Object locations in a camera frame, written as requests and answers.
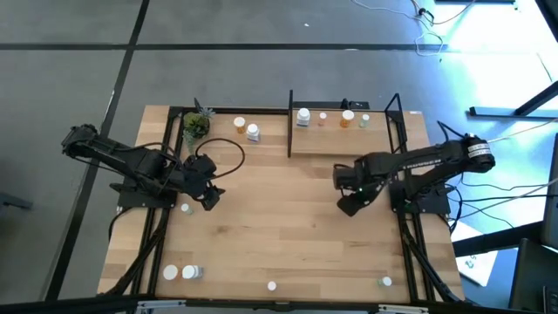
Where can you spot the white melatonin supplement bottle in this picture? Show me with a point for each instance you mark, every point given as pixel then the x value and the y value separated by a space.
pixel 303 117
pixel 253 132
pixel 192 271

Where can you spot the small pink vial white cap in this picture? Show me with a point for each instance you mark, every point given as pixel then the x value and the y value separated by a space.
pixel 322 118
pixel 271 285

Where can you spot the wooden shelf black frame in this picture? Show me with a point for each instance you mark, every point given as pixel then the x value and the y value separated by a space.
pixel 340 139

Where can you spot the black gantry bar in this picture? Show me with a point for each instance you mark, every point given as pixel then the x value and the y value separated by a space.
pixel 65 309

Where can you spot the black desk beam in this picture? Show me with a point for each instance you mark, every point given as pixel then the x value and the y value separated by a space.
pixel 492 240

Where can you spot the black box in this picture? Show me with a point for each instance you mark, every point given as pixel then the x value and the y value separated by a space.
pixel 534 279

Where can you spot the grey panel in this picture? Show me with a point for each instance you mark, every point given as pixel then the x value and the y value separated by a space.
pixel 551 209

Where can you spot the white printed paper bag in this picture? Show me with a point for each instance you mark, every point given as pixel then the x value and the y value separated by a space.
pixel 475 261

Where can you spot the black bracket white label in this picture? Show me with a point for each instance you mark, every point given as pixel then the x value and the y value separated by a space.
pixel 357 104

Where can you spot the silver aluminium extrusion bracket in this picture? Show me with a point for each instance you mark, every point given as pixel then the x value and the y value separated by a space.
pixel 161 303
pixel 401 309

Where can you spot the potted succulent plant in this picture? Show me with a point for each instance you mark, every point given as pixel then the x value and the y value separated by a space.
pixel 196 125

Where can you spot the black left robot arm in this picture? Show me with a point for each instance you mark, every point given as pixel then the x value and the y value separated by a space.
pixel 131 159

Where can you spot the grey desk foot bar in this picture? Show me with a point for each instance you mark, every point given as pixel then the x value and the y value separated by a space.
pixel 501 112

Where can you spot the black desk leg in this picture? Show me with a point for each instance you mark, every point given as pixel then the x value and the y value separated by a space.
pixel 538 99

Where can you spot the small green vial white cap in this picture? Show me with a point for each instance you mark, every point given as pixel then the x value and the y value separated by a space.
pixel 364 120
pixel 186 208
pixel 385 281

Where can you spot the black floor plug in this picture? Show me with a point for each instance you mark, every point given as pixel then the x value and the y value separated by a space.
pixel 422 11

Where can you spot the orange pill bottle white cap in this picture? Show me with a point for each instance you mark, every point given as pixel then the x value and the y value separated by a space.
pixel 347 118
pixel 239 124
pixel 170 272

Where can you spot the dark floor object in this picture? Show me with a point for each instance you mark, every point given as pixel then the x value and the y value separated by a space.
pixel 13 201

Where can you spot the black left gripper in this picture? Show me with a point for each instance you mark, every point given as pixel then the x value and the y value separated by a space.
pixel 202 170

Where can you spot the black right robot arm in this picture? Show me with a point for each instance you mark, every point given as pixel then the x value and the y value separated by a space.
pixel 436 154

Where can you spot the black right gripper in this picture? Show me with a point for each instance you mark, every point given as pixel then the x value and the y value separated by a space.
pixel 353 176

